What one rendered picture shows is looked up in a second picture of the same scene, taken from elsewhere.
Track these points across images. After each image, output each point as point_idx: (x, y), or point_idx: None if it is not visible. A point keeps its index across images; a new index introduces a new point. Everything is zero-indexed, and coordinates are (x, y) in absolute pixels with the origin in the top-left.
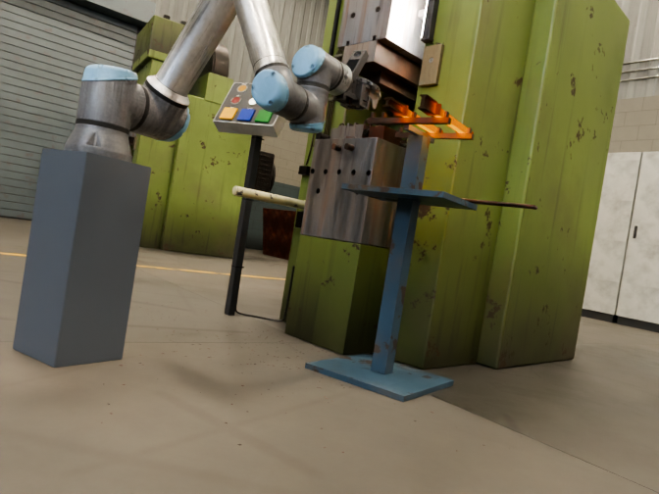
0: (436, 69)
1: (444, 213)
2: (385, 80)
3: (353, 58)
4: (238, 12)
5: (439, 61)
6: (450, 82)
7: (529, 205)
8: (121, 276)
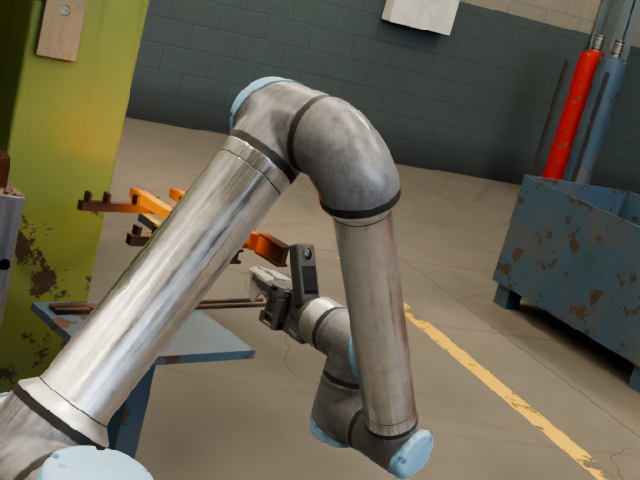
0: (78, 33)
1: (84, 287)
2: None
3: (306, 263)
4: (387, 349)
5: (83, 18)
6: (99, 62)
7: (265, 304)
8: None
